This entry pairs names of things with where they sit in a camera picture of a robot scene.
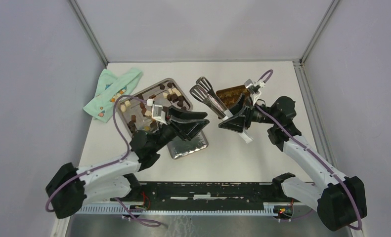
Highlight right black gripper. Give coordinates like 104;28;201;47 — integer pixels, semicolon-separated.
218;93;278;133

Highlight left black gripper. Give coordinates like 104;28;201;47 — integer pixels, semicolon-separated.
152;105;210;152

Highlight metal serving tongs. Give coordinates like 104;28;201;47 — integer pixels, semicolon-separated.
189;76;254;145

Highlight steel tray with rack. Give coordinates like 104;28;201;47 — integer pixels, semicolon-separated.
117;78;193;136

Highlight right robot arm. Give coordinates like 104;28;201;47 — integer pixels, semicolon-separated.
218;94;367;231

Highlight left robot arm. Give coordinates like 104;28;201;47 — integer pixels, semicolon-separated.
45;106;209;219

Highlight gold chocolate box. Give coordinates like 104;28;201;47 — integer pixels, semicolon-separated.
216;85;250;108

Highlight small square steel tray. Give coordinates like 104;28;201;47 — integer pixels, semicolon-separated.
167;131;209;159

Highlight green printed cloth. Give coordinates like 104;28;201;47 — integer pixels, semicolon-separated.
83;68;143;123

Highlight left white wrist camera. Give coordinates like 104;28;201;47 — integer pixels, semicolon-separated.
146;99;168;124

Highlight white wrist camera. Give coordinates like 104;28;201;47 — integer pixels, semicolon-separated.
244;79;265;105
146;99;168;124

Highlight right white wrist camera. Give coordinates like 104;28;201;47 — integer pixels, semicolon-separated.
244;79;265;105

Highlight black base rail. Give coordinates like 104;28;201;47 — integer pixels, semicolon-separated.
121;181;293;211

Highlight white slotted cable duct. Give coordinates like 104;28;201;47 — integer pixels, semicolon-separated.
71;203;275;217

